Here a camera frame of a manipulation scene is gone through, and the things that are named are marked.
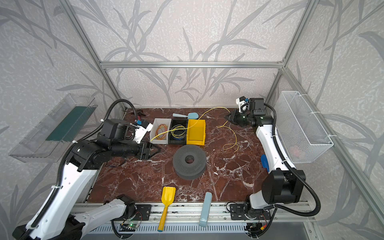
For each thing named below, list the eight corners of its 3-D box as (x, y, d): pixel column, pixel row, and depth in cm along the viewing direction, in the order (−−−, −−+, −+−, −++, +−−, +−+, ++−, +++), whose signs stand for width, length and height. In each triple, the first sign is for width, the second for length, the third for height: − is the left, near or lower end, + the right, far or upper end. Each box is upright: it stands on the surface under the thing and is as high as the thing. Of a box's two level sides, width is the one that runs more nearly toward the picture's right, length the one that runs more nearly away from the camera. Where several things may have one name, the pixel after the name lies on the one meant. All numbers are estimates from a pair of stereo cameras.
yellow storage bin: (186, 146, 100) (186, 141, 95) (188, 125, 112) (187, 119, 107) (205, 146, 100) (205, 141, 95) (205, 125, 112) (205, 119, 107)
